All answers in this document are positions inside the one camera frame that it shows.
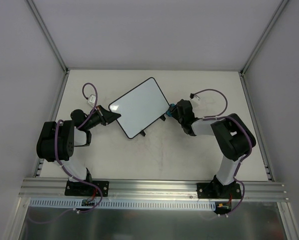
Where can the right aluminium frame post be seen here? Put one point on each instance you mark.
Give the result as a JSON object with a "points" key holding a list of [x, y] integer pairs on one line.
{"points": [[265, 34]]}

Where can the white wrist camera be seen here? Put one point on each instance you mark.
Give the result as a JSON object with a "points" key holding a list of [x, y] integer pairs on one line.
{"points": [[195, 99], [92, 100]]}

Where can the aluminium frame post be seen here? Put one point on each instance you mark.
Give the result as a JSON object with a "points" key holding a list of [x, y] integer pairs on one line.
{"points": [[265, 34], [43, 27]]}

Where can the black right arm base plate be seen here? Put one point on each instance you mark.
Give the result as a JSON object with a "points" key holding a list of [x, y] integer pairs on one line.
{"points": [[212, 190]]}

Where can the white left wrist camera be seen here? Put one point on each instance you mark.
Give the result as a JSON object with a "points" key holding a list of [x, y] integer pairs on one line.
{"points": [[92, 100]]}

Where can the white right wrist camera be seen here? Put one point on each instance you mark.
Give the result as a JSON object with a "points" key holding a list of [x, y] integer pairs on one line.
{"points": [[195, 99]]}

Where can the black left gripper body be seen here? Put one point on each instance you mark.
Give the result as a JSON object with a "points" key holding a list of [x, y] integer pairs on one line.
{"points": [[103, 116]]}

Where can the white whiteboard black frame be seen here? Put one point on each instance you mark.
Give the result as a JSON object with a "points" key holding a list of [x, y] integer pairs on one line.
{"points": [[137, 107]]}

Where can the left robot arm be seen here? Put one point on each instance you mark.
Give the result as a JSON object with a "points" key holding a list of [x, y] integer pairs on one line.
{"points": [[118, 142]]}

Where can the blue bone-shaped eraser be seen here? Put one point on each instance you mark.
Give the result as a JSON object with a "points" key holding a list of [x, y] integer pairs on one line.
{"points": [[169, 111]]}

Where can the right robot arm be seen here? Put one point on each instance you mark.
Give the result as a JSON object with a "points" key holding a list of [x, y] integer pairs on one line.
{"points": [[234, 139]]}

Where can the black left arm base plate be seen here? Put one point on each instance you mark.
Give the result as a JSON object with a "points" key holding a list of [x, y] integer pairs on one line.
{"points": [[78, 189]]}

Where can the left aluminium frame post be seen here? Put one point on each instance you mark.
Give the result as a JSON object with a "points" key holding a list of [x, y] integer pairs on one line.
{"points": [[43, 27]]}

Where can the aluminium mounting rail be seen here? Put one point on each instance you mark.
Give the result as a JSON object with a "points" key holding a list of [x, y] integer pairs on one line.
{"points": [[165, 190]]}

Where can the white slotted cable duct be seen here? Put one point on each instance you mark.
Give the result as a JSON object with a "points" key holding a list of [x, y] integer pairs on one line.
{"points": [[123, 204]]}

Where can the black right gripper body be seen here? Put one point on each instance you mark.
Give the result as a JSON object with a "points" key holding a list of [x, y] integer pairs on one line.
{"points": [[178, 113]]}

